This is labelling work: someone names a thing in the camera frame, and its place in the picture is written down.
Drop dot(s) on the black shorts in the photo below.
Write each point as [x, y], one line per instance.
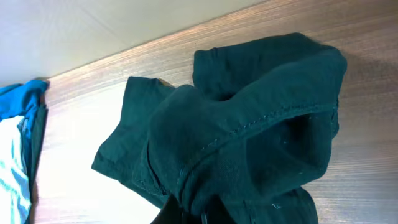
[239, 144]

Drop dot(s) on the dark blue garment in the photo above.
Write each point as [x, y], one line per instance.
[25, 100]

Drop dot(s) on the light denim shorts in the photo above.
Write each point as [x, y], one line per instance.
[15, 193]

